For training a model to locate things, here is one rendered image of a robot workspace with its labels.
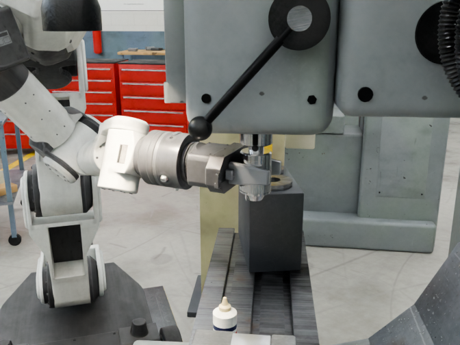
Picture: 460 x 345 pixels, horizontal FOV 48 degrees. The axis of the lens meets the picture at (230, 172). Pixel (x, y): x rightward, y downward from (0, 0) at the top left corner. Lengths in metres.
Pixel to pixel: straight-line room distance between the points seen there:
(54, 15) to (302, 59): 0.30
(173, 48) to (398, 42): 0.29
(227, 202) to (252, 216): 1.49
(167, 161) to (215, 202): 1.86
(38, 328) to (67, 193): 0.48
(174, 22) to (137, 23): 9.32
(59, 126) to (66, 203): 0.39
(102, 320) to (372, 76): 1.26
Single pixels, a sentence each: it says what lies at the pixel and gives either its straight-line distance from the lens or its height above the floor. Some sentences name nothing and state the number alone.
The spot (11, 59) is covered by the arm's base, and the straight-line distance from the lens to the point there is 0.99.
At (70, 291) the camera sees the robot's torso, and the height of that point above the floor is 0.69.
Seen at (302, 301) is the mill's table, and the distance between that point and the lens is 1.10.
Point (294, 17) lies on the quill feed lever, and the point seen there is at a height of 1.46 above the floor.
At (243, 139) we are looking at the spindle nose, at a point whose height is 1.29.
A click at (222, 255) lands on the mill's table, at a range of 1.28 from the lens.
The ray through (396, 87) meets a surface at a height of 1.38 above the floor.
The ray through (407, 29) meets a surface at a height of 1.44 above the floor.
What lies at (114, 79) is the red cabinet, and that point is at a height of 0.83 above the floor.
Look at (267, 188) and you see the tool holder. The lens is 0.77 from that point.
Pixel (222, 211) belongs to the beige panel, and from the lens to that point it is 2.65.
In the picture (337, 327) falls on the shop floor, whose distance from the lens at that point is 2.71.
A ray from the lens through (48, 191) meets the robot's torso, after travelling 1.41.
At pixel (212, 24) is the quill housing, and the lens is 0.65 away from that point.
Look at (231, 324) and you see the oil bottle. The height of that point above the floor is 0.97.
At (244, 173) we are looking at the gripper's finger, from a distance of 0.75.
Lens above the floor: 1.46
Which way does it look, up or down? 17 degrees down
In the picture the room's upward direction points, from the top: straight up
